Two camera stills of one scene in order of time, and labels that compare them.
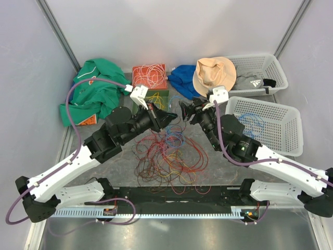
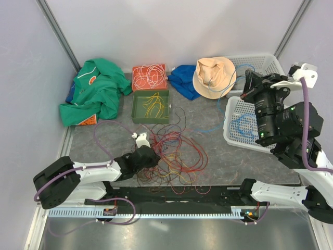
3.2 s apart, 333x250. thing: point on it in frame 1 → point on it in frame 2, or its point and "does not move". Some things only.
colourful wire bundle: [169, 160] does not move
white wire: [153, 76] does not move
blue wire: [255, 124] does not move
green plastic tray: [160, 98] does not move
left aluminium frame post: [59, 35] does not move
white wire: [153, 76] does not move
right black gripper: [196, 105] → [257, 84]
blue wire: [174, 126] → [253, 69]
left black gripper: [160, 119] → [155, 159]
